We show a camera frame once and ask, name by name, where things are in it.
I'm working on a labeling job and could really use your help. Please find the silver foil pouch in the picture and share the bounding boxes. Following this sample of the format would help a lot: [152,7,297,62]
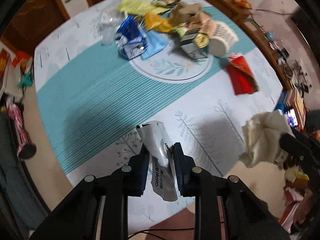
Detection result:
[136,121,177,202]

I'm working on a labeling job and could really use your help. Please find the red snack bag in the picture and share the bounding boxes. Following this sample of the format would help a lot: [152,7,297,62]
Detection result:
[226,53,259,95]

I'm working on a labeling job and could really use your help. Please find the checked paper cup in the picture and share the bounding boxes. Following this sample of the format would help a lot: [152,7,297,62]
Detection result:
[200,20,239,57]

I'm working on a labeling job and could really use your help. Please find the green brown milk carton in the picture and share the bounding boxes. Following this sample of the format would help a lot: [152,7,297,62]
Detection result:
[180,29,210,60]

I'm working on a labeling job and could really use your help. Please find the blue white snack bag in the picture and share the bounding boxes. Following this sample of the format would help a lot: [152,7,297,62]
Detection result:
[114,15,149,60]

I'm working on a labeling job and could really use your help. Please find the light blue face mask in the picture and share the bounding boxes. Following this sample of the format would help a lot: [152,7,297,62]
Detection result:
[141,30,169,60]

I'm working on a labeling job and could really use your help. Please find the clear plastic bottle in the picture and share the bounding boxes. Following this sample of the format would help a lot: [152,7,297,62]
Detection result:
[98,7,124,46]

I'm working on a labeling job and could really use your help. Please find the brown cardboard cup carrier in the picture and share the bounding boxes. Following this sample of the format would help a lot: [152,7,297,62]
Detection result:
[169,2,202,27]

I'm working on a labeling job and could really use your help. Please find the orange yellow wrapper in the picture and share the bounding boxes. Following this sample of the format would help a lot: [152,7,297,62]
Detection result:
[144,11,174,33]

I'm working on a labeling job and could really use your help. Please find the dark teal sofa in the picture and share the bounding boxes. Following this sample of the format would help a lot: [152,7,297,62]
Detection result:
[1,113,48,239]

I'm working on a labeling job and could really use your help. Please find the pink hoverboard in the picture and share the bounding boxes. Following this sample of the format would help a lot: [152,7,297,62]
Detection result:
[6,96,36,160]

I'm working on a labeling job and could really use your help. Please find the teal white patterned tablecloth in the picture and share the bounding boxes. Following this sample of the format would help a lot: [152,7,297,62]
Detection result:
[34,0,284,233]

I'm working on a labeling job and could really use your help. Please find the wooden side cabinet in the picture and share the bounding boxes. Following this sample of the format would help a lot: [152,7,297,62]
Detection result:
[199,0,307,131]

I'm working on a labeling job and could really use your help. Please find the fruit bowl with oranges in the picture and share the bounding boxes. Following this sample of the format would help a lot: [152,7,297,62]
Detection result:
[232,0,252,10]

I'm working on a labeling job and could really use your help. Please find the wooden door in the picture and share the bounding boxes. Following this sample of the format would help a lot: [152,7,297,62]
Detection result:
[1,0,70,56]

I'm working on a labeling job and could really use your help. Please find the yellow paper leaflet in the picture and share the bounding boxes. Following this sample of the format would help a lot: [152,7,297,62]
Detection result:
[115,0,170,16]

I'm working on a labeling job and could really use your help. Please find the black cable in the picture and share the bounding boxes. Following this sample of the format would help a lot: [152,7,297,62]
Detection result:
[127,227,196,240]

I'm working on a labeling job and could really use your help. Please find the tangled cables and chargers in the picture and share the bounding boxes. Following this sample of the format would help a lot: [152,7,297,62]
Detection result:
[269,39,313,95]

